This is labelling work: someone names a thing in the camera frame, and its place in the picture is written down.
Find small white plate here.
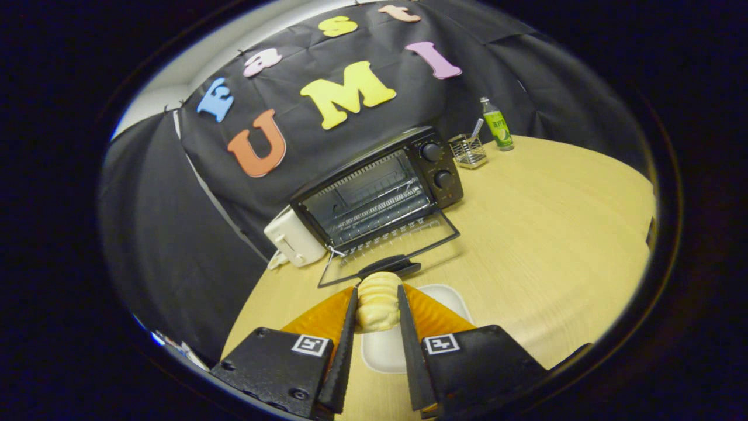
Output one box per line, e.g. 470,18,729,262
361,284,474,375

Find green drink bottle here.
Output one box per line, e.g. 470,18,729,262
480,97,515,152

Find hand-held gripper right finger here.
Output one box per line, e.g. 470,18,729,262
397,284,550,420

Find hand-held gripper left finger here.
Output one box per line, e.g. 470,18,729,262
210,285,359,420

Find white slot toaster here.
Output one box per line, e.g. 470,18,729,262
264,206,328,268

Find yellow bread roll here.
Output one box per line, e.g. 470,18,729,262
355,271,404,334

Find metal wire utensil holder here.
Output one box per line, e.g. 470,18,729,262
448,133,488,170

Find black toaster oven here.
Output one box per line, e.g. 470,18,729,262
290,126,465,288

